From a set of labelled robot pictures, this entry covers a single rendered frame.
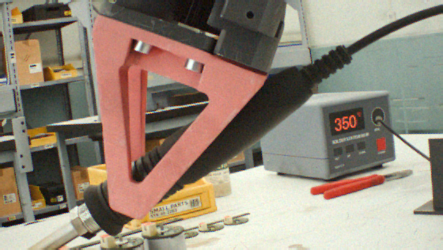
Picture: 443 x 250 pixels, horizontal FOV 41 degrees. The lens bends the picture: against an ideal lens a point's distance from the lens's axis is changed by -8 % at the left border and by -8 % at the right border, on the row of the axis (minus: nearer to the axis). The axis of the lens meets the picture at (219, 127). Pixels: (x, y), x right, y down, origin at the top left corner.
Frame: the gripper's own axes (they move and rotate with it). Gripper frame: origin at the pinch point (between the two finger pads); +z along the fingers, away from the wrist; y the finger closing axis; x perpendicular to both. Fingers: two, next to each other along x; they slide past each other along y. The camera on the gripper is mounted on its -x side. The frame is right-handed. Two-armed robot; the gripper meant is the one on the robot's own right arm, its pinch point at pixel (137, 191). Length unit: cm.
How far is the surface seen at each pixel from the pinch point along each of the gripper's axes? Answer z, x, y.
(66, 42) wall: 28, -161, -458
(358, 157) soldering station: -1, 17, -49
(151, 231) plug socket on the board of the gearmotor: 3.9, 0.4, -7.7
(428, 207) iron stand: -0.6, 20.8, -27.5
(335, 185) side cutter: 2.5, 14.2, -42.5
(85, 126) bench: 48, -71, -260
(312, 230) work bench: 4.9, 11.5, -27.6
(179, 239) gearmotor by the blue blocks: 3.8, 2.0, -8.0
